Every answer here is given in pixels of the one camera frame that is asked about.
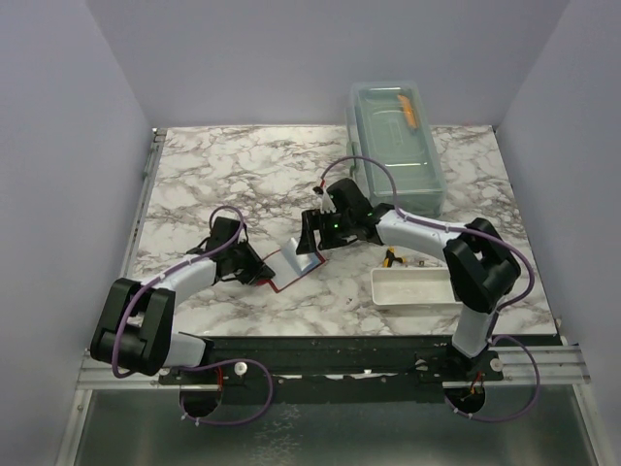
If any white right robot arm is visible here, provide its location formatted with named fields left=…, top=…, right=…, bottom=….
left=296, top=203, right=521, bottom=381

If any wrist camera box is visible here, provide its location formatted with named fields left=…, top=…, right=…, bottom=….
left=327, top=178, right=373, bottom=216
left=206, top=216, right=244, bottom=253

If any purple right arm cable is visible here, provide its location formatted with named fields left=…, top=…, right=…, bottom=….
left=320, top=155, right=541, bottom=421

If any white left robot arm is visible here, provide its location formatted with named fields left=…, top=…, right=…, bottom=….
left=89, top=241, right=276, bottom=383

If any white plastic tray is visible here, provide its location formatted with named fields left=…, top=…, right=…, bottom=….
left=371, top=267, right=459, bottom=309

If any yellow black handled tool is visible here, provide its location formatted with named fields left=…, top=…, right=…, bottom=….
left=382, top=248, right=407, bottom=268

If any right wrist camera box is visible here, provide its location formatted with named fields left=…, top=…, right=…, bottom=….
left=327, top=178, right=373, bottom=216

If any clear plastic storage box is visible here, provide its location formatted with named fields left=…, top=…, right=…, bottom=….
left=345, top=82, right=447, bottom=218

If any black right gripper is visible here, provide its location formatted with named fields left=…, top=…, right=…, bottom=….
left=296, top=209, right=353, bottom=256

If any aluminium mounting rail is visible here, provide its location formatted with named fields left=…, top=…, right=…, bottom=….
left=77, top=346, right=591, bottom=391

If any red leather card holder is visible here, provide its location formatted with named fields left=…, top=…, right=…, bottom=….
left=258, top=238, right=325, bottom=293

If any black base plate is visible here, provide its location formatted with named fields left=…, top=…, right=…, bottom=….
left=99, top=332, right=506, bottom=404

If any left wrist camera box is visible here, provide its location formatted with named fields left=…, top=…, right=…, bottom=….
left=206, top=216, right=244, bottom=253

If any orange tool inside box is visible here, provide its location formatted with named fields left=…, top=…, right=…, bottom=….
left=397, top=94, right=418, bottom=130

